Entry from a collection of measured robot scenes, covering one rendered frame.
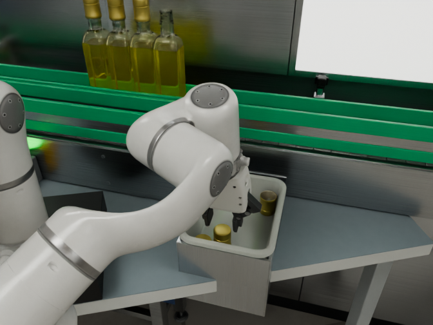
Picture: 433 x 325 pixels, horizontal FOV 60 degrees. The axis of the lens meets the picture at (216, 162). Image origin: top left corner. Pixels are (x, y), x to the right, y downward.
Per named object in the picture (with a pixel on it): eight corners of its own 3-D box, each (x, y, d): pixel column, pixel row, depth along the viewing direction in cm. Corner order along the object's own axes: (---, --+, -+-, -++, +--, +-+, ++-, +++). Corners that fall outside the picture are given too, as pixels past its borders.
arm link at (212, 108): (165, 158, 42) (111, 123, 46) (179, 213, 50) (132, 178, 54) (249, 89, 49) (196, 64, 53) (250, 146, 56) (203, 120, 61)
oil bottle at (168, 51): (187, 117, 95) (183, 31, 83) (180, 128, 91) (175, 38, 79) (167, 115, 97) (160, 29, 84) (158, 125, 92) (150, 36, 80)
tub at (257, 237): (283, 209, 85) (288, 179, 81) (269, 291, 68) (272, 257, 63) (210, 196, 89) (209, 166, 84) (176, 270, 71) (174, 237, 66)
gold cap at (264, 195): (280, 198, 80) (278, 213, 82) (270, 188, 82) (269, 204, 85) (266, 202, 78) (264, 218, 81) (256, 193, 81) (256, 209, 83)
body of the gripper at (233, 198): (254, 146, 59) (254, 189, 67) (192, 137, 62) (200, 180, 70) (242, 183, 54) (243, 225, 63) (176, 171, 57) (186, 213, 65)
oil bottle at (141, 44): (167, 114, 97) (160, 28, 85) (158, 124, 92) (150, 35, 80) (147, 111, 98) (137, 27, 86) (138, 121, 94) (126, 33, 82)
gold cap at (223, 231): (228, 254, 73) (229, 238, 70) (211, 250, 73) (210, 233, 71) (232, 241, 75) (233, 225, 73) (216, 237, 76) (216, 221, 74)
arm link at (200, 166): (65, 246, 48) (176, 133, 55) (131, 313, 42) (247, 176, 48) (25, 217, 41) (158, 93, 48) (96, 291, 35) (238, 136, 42)
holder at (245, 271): (285, 196, 90) (289, 170, 86) (267, 291, 68) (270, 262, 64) (216, 185, 94) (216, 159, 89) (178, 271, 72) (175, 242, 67)
